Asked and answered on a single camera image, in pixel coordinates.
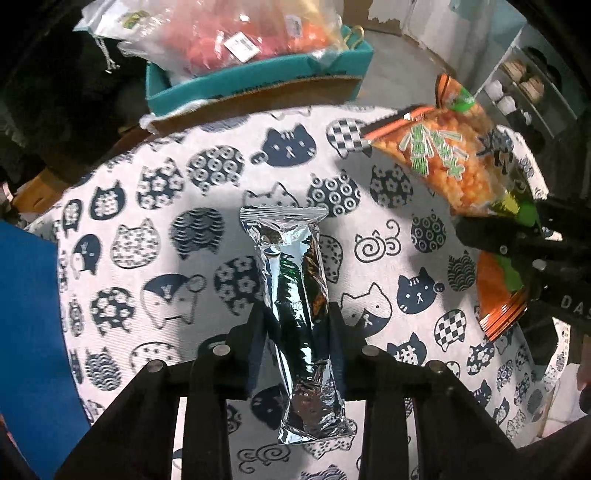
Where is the orange rice cracker bag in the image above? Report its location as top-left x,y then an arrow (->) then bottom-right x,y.
361,74 -> 541,340

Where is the silver foil snack pack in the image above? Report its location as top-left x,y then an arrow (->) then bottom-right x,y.
239,206 -> 351,444

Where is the person right hand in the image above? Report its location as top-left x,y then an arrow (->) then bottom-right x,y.
577,336 -> 591,414

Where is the blue storage box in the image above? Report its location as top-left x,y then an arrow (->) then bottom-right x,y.
1,222 -> 89,479

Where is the white shoe rack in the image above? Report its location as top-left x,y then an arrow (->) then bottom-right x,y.
476,24 -> 585,141

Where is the cat pattern tablecloth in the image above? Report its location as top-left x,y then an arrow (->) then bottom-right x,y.
54,106 -> 571,479

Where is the teal cardboard box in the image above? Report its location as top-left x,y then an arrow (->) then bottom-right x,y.
145,26 -> 374,116

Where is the clear bag of fruit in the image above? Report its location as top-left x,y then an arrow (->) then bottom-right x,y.
74,0 -> 349,77

